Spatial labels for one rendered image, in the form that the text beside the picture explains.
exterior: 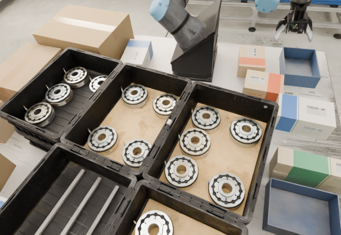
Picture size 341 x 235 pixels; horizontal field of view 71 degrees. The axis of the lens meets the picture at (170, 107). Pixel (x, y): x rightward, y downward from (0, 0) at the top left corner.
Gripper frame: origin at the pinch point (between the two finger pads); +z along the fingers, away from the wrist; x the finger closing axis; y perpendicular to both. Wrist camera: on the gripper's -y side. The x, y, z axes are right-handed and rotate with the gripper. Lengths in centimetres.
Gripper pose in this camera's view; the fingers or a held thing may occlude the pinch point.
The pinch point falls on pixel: (291, 41)
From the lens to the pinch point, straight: 121.2
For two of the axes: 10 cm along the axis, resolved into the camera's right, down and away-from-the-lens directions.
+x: 9.4, 0.9, -3.2
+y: -2.7, 7.6, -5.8
